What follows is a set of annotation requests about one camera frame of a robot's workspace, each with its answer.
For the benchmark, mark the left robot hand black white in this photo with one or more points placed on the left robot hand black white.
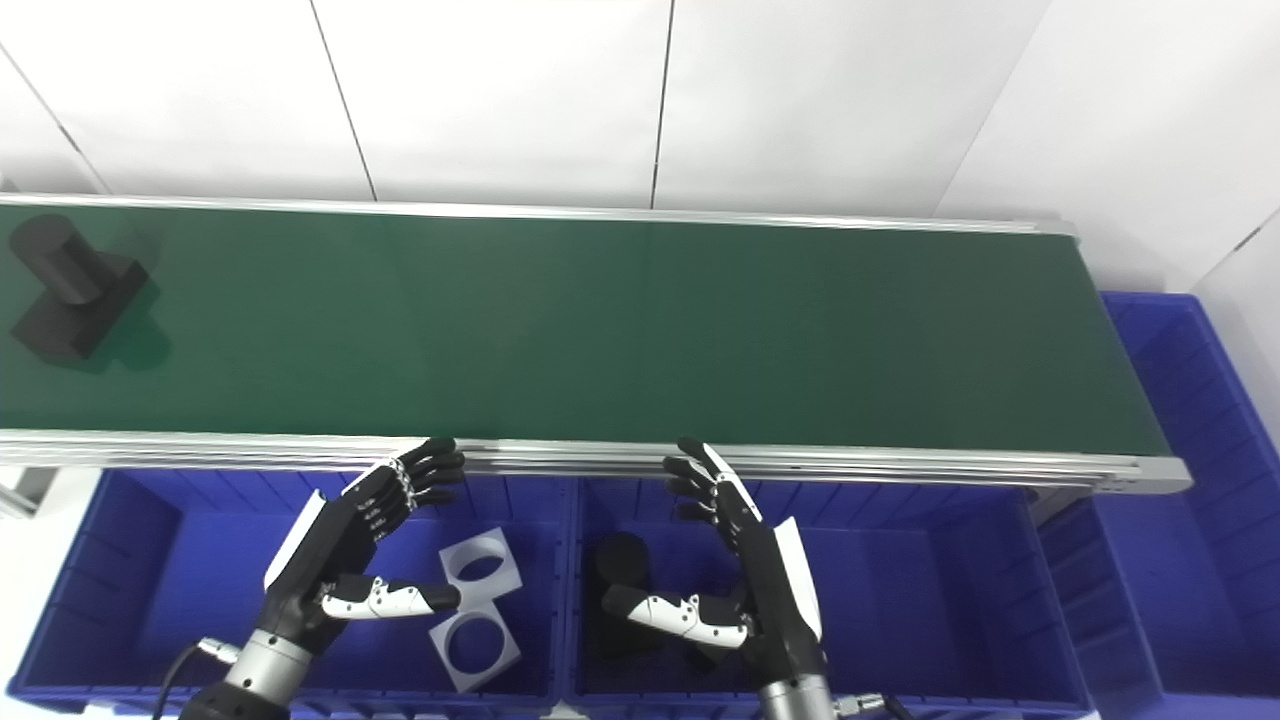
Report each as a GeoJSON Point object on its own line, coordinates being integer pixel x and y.
{"type": "Point", "coordinates": [320, 550]}

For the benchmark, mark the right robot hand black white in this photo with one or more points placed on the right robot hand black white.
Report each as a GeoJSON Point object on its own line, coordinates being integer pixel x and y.
{"type": "Point", "coordinates": [775, 600]}

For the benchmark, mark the black cylinder-on-block part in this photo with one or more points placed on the black cylinder-on-block part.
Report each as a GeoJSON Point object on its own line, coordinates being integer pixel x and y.
{"type": "Point", "coordinates": [622, 560]}
{"type": "Point", "coordinates": [75, 290]}

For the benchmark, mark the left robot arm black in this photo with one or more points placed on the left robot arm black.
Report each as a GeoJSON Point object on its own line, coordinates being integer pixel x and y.
{"type": "Point", "coordinates": [260, 675]}

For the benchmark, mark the blue plastic bin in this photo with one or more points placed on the blue plastic bin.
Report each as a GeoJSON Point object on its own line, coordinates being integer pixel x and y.
{"type": "Point", "coordinates": [920, 590]}
{"type": "Point", "coordinates": [1200, 520]}
{"type": "Point", "coordinates": [170, 580]}

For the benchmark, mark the aluminium conveyor leg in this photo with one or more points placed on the aluminium conveyor leg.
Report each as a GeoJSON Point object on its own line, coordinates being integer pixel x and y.
{"type": "Point", "coordinates": [20, 490]}

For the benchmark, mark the white square plate with hole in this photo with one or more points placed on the white square plate with hole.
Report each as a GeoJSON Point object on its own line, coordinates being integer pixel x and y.
{"type": "Point", "coordinates": [505, 580]}
{"type": "Point", "coordinates": [450, 668]}

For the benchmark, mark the green conveyor belt aluminium frame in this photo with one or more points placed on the green conveyor belt aluminium frame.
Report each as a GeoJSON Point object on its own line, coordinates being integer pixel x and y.
{"type": "Point", "coordinates": [600, 320]}

